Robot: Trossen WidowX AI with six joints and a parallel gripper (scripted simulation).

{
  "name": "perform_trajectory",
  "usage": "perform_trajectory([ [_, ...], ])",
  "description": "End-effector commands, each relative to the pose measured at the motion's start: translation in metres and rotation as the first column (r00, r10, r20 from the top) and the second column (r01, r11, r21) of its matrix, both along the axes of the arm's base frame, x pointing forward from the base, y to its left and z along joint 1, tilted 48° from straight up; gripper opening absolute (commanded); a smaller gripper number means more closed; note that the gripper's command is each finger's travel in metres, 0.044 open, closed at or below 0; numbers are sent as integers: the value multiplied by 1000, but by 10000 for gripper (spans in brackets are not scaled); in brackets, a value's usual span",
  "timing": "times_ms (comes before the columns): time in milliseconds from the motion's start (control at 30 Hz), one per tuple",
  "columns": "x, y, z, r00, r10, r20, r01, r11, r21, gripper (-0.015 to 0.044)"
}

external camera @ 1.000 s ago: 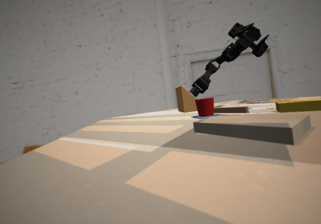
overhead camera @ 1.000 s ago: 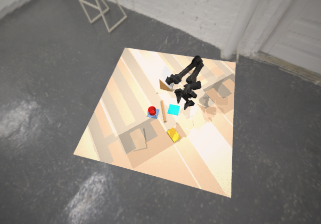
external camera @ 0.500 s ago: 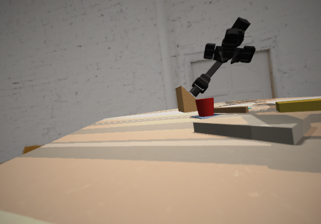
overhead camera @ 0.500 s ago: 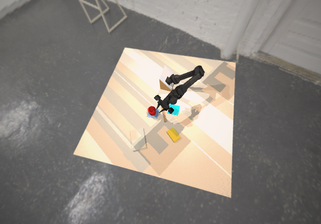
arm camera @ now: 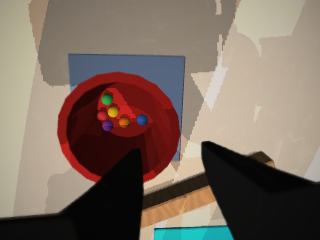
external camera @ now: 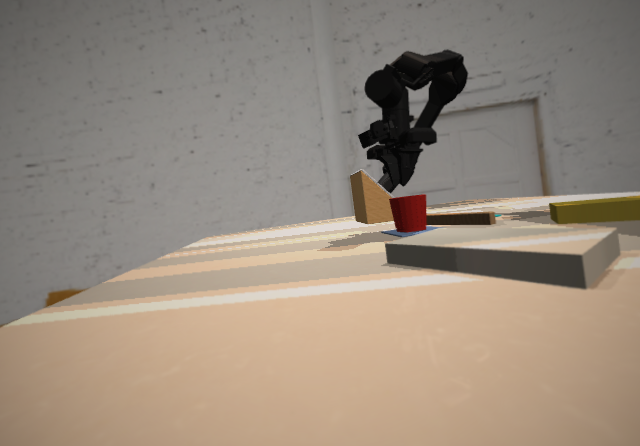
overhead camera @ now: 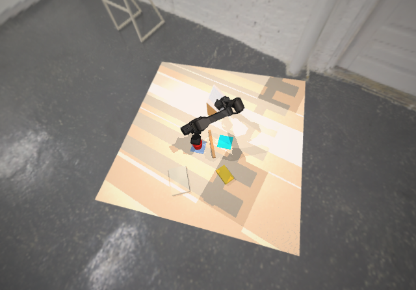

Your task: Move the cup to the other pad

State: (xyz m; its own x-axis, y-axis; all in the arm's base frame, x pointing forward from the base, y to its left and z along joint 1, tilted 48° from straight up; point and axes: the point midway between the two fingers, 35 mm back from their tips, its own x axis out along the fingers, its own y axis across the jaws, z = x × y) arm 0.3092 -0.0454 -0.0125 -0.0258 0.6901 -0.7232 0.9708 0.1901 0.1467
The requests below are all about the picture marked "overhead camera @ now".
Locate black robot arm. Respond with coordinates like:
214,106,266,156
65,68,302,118
180,96,245,136

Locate red cup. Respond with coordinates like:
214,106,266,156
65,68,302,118
193,140,202,150

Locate yellow rectangular bar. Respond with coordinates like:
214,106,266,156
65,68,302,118
216,165,234,185

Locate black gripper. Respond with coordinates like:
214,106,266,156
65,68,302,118
190,131,201,145

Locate dark grey flat bar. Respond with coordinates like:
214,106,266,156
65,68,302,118
168,165,190,196

